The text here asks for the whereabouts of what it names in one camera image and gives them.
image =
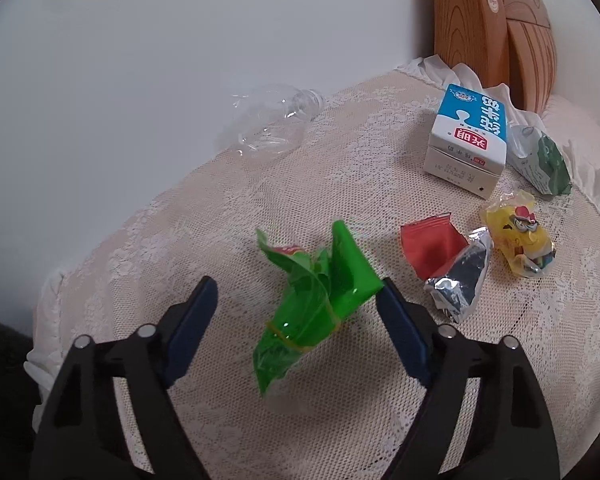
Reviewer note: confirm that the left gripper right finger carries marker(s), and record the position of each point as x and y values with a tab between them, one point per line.
511	435

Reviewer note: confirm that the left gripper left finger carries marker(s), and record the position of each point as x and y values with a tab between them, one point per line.
81	434

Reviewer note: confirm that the silver red foil wrapper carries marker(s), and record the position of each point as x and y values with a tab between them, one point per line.
453	266

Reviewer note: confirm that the yellow cartoon snack wrapper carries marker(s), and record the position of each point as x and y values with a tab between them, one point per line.
518	234

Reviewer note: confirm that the white lace table cover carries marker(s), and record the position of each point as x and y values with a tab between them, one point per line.
343	410

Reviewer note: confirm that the dark green white wrapper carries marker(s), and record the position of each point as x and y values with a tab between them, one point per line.
534	155

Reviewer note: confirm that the blue white milk carton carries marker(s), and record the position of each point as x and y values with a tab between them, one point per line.
467	142

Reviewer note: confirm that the pink bed sheet mattress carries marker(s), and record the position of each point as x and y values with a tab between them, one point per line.
573	130

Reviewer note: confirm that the clear plastic bottle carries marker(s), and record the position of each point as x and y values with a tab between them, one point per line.
268	122

